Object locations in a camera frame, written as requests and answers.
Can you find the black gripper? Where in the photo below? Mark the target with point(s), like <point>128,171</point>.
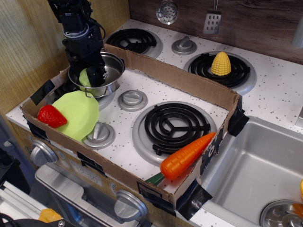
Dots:
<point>83,46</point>

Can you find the green toy broccoli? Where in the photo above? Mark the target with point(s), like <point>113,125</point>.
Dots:
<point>83,78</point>

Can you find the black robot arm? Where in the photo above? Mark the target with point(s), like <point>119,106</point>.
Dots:
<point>74,12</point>

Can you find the small steel pot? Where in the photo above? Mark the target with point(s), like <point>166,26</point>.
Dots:
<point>114,67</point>

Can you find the light green plastic plate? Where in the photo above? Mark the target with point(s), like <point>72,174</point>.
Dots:
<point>81,112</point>

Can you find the black tape at left corner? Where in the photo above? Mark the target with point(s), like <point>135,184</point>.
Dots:
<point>42,92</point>

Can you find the black tape at corner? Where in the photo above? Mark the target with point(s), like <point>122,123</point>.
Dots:
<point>238,119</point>
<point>192,200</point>
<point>42,92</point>

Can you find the centre silver stove knob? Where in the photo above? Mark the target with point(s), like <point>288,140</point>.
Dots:
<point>132,100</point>

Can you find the silver stove knob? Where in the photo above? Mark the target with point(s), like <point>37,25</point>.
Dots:
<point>184,46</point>
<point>101,137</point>
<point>132,100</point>

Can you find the red toy strawberry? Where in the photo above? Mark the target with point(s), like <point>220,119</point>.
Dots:
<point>49,115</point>

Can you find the back left black burner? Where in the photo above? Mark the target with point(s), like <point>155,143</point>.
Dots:
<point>137,40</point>

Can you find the front silver stove knob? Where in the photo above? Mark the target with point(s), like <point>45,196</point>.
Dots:
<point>101,137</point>

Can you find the brown cardboard fence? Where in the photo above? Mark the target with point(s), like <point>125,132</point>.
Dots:
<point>120,161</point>

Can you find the left silver oven knob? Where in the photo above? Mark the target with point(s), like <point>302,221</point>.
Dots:
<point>42,154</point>

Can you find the silver oven knob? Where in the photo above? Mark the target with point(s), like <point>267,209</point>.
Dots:
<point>128,207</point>
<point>42,154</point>

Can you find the hanging silver strainer ladle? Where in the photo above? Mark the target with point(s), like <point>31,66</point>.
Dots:
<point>167,12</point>

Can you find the back silver stove knob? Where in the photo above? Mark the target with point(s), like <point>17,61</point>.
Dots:
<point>184,46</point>

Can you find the front right black burner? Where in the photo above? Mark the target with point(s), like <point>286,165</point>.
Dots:
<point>164,128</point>

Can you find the back right black burner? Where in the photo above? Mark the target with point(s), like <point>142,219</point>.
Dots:
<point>242,78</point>

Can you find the orange toy carrot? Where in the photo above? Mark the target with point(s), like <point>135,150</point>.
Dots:
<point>177,163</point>

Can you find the hanging silver slotted spatula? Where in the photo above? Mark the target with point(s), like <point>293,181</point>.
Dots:
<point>212,20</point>

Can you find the yellow toy corn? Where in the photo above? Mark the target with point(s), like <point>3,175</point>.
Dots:
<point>221,65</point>

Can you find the right silver oven knob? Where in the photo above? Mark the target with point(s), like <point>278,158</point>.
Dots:
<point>128,207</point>

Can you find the orange object bottom left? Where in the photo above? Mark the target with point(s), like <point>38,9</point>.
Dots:
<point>49,215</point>

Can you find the black tape at right corner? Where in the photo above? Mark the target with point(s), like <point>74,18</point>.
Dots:
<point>238,119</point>

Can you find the black tape at front corner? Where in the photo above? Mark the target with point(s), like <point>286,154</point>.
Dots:
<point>192,200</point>

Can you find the silver toy sink basin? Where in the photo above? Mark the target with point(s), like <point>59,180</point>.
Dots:
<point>263,163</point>

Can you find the silver bowl in sink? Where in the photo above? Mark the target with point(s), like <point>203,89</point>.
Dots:
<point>282,213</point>

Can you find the yellow object right edge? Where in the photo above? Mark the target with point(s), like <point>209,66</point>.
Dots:
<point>301,188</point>

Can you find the silver oven door handle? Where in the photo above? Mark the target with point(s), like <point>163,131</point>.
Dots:
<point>82,204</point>

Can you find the silver faucet post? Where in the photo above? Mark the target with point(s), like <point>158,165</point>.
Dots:
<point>297,40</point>

